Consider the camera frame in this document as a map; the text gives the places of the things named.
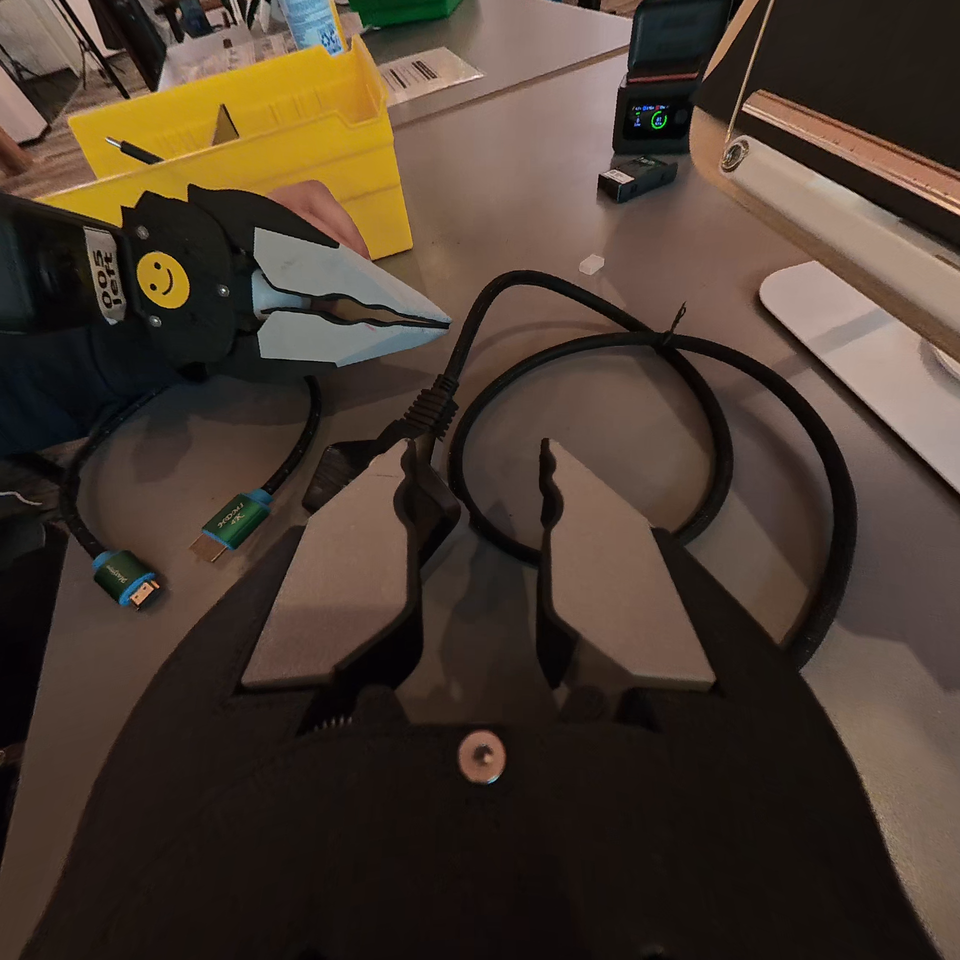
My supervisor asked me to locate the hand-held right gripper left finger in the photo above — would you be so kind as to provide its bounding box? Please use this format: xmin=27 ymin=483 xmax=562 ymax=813
xmin=240 ymin=438 xmax=423 ymax=691

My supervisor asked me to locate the small black battery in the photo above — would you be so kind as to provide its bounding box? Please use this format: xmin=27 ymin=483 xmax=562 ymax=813
xmin=597 ymin=155 xmax=678 ymax=204

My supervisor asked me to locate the blue white wipes canister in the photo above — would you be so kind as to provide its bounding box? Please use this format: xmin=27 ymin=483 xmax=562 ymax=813
xmin=281 ymin=0 xmax=348 ymax=59

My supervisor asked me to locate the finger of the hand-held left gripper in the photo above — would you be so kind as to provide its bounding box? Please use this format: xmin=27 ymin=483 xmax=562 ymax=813
xmin=251 ymin=227 xmax=453 ymax=329
xmin=255 ymin=306 xmax=453 ymax=370

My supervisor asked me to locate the metal hdmi port hub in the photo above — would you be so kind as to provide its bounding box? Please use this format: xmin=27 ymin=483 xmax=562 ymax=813
xmin=302 ymin=270 xmax=858 ymax=669

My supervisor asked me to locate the yellow plastic bin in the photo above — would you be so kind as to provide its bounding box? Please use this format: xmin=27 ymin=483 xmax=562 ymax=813
xmin=37 ymin=33 xmax=415 ymax=261

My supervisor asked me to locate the person's left forearm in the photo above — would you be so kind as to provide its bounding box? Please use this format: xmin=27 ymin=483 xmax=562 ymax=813
xmin=0 ymin=326 xmax=192 ymax=459

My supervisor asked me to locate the person's left hand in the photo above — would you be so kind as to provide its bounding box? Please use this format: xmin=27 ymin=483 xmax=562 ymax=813
xmin=264 ymin=180 xmax=374 ymax=261

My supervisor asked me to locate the black braided hdmi cable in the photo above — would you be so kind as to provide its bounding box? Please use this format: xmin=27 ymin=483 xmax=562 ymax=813
xmin=58 ymin=371 xmax=325 ymax=612

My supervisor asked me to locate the black board on white stand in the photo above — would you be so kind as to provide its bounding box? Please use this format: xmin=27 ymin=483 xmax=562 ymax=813
xmin=688 ymin=0 xmax=960 ymax=496

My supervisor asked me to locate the printed sheet in plastic sleeve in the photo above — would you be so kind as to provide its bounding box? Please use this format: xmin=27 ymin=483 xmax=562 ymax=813
xmin=157 ymin=30 xmax=297 ymax=93

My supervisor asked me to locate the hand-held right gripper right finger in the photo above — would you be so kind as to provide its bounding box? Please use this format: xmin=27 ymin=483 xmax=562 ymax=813
xmin=538 ymin=438 xmax=716 ymax=691

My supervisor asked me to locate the black charging case with display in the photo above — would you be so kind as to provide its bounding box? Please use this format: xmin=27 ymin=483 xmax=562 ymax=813
xmin=611 ymin=0 xmax=734 ymax=155

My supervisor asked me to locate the green plastic bin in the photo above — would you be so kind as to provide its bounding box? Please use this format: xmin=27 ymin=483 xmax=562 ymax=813
xmin=348 ymin=0 xmax=466 ymax=21

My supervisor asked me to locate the person's black trouser leg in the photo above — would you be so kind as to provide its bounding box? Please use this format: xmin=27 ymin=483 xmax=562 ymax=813
xmin=0 ymin=517 xmax=70 ymax=826

